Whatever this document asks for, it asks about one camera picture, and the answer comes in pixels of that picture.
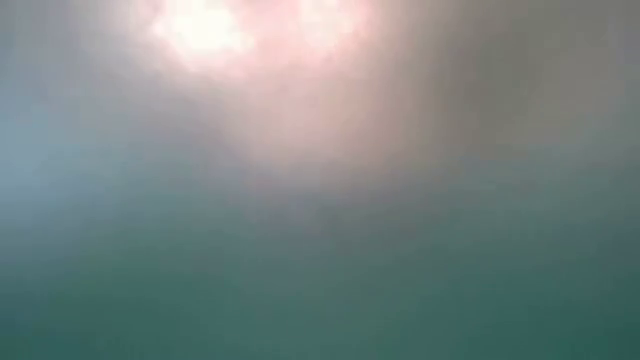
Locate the green plastic bin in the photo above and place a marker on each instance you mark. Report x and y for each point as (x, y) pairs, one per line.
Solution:
(320, 310)

